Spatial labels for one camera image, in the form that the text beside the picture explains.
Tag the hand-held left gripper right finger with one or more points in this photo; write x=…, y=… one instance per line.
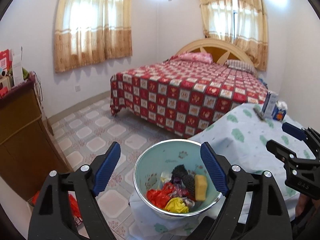
x=215, y=170

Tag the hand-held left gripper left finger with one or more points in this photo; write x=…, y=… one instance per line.
x=107, y=170

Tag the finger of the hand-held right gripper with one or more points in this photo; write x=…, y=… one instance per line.
x=293, y=130
x=282, y=152

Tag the yellow sponge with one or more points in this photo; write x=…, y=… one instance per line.
x=201, y=187

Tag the purple foil wrapper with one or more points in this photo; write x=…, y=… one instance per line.
x=177, y=180

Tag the patterned wrapper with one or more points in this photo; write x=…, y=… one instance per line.
x=182, y=192

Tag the teal metal basin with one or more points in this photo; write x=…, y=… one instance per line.
x=155, y=160

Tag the white yellow tissue packet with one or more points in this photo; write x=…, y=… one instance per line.
x=165, y=176

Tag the yellow plastic bag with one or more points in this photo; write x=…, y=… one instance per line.
x=176, y=205

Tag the red plastic bag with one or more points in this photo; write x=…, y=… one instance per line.
x=160, y=196

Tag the person's right forearm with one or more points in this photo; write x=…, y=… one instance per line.
x=303, y=206

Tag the blue drink carton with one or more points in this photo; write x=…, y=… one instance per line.
x=280, y=113

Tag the grey milk carton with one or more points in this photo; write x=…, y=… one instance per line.
x=268, y=105

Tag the small dark snack packet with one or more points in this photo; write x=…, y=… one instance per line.
x=258, y=113

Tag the red bag on floor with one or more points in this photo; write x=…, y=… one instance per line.
x=75, y=210

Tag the bed with red patterned cover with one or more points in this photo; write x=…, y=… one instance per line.
x=187, y=92

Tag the striped pillow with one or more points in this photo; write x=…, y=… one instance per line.
x=240, y=66

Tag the brown wooden cabinet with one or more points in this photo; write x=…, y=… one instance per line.
x=22, y=142

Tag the cream wooden headboard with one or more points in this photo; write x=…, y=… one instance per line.
x=220, y=50

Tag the long beige curtain panel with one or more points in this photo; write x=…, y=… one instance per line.
x=252, y=27

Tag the pink pillow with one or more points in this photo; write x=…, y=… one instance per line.
x=192, y=57

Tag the tall white box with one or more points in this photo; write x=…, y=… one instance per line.
x=17, y=67

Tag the narrow beige curtain panel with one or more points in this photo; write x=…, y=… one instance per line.
x=216, y=15

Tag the wide beige window curtain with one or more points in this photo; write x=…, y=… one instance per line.
x=92, y=27

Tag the tall red box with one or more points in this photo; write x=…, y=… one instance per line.
x=5, y=65

